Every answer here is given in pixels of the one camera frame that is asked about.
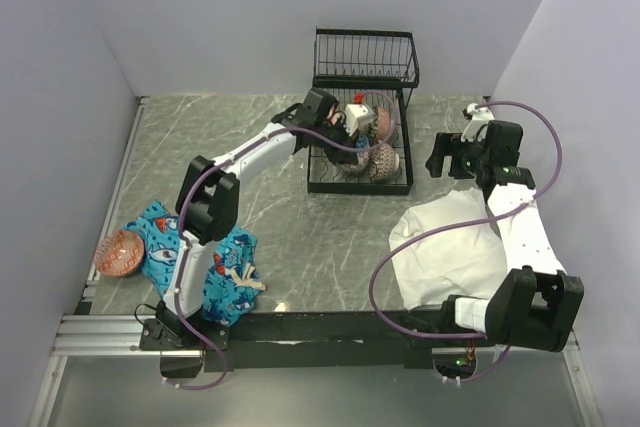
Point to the orange diamond patterned bowl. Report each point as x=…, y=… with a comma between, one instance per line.
x=119, y=254

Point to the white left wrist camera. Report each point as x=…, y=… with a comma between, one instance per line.
x=358, y=116

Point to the blue triangle patterned bowl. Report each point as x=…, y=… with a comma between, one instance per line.
x=362, y=158

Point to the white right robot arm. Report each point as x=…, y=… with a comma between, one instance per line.
x=536, y=304

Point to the orange floral patterned bowl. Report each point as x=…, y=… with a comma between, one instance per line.
x=332, y=115

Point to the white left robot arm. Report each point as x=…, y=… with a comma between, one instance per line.
x=208, y=202

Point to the blue shark print shorts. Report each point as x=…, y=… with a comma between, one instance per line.
x=231, y=285

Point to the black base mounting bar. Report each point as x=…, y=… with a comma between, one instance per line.
x=293, y=340

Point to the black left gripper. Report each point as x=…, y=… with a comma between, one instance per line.
x=342, y=155

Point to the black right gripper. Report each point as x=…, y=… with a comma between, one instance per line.
x=450, y=144

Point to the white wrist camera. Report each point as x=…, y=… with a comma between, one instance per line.
x=478, y=119
x=358, y=116

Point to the red geometric patterned bowl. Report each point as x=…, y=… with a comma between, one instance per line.
x=384, y=163

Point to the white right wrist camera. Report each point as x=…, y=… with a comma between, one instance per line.
x=478, y=119

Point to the white cloth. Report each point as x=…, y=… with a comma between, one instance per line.
x=468, y=261

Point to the black wire dish rack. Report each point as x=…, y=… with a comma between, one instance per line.
x=347, y=62

